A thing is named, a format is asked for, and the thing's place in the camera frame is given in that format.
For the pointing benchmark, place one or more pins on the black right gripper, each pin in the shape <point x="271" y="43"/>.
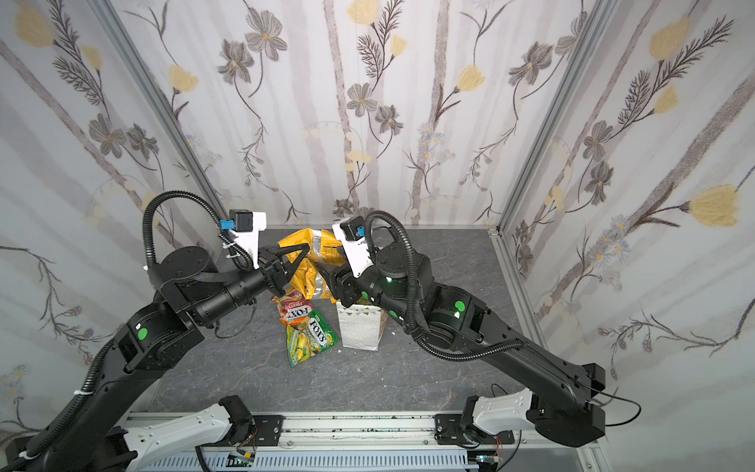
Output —
<point x="348" y="283"/>

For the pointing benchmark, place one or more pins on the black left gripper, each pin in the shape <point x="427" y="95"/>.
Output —
<point x="268" y="269"/>

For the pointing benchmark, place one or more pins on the yellow snack bag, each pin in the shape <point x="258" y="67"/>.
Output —
<point x="324" y="248"/>

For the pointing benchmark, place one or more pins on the white patterned paper bag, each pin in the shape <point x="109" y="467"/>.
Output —
<point x="361" y="326"/>

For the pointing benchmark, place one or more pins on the orange fruits candy bag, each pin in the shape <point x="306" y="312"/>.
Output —
<point x="293" y="307"/>

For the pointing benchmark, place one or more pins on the green tea candy bag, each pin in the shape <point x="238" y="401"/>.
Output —
<point x="308" y="337"/>

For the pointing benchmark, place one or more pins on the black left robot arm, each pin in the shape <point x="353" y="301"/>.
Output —
<point x="190" y="294"/>

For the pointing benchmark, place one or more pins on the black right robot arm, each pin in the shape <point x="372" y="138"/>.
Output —
<point x="556" y="398"/>

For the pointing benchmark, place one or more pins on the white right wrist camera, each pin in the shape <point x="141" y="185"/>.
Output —
<point x="351" y="233"/>

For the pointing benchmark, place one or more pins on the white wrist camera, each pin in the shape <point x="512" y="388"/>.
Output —
<point x="351" y="233"/>
<point x="242" y="231"/>

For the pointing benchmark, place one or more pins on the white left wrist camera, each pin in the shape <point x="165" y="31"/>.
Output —
<point x="242" y="231"/>

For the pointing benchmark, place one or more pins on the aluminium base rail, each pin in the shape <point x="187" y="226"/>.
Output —
<point x="362" y="441"/>

